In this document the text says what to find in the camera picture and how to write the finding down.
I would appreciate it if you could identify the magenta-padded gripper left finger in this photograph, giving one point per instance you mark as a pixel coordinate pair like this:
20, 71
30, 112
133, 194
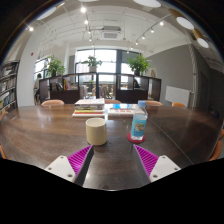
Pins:
60, 166

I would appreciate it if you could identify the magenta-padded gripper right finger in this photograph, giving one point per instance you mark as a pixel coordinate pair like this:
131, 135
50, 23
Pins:
164, 166

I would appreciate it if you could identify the clear blue-capped water bottle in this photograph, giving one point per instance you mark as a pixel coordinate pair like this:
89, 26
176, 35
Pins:
139, 123

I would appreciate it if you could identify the flat round red coaster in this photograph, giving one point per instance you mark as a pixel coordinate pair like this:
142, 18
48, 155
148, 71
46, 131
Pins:
136, 142

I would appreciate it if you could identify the cream ceramic mug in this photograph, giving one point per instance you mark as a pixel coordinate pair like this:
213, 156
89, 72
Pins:
96, 133

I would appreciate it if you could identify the orange chairs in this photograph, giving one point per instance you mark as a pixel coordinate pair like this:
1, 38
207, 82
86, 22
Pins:
52, 102

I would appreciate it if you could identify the stack of books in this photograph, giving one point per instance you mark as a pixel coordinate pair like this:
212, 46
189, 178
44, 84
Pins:
89, 107

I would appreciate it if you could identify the blue-covered book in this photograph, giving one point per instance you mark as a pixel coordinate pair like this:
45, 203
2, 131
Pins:
120, 110

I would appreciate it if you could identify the white board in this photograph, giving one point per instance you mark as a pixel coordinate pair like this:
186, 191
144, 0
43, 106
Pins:
177, 95

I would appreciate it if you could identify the black open shelf unit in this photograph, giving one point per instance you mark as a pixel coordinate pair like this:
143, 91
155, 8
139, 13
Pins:
66, 95

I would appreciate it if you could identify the person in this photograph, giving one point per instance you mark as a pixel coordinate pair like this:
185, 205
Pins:
37, 85

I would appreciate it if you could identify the tall bookshelf with books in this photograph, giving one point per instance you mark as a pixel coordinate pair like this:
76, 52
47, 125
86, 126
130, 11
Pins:
7, 85

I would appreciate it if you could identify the green potted plant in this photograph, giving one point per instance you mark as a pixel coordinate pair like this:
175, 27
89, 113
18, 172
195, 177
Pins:
92, 62
138, 64
55, 66

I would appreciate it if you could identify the ceiling air conditioner unit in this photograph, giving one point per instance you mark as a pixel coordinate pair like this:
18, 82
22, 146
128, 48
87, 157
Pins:
111, 34

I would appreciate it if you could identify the ceiling lights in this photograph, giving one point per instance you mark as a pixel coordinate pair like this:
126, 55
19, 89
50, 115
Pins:
185, 22

